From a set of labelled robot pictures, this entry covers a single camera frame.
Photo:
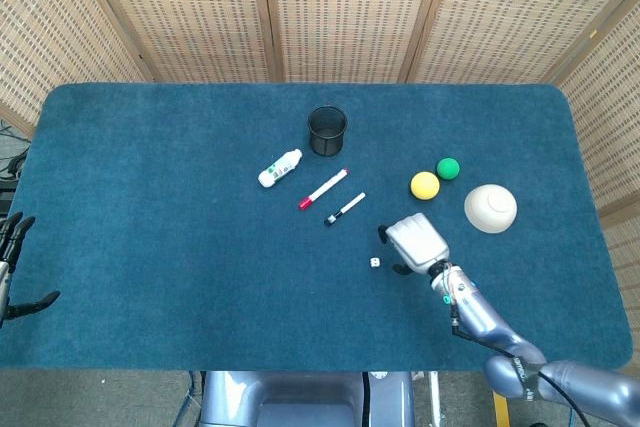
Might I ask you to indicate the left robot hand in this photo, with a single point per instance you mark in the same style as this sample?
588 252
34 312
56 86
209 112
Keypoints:
11 267

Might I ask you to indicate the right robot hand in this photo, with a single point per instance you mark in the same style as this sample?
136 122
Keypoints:
417 244

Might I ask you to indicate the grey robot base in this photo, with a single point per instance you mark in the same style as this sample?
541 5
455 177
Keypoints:
305 399

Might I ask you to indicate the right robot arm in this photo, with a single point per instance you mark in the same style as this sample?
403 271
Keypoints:
505 342

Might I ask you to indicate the yellow foam ball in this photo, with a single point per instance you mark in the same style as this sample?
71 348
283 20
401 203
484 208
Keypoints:
425 185

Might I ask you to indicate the black capped white marker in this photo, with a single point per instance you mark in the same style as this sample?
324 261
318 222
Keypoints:
345 209

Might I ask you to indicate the overturned beige bowl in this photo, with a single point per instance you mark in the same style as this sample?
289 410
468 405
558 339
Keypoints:
490 208

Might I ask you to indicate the green foam ball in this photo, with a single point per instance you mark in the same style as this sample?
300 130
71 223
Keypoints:
448 167

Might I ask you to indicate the red capped white marker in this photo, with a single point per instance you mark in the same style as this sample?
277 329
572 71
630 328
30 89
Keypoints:
323 190

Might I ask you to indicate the black mesh pen cup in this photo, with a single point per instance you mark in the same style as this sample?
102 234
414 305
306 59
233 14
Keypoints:
327 130

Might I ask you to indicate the white glue bottle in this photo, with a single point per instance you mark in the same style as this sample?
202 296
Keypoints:
280 167

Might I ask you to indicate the blue table cloth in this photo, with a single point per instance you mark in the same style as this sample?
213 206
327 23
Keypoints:
200 247

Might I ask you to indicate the woven bamboo folding screen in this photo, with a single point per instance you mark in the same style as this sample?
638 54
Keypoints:
320 12

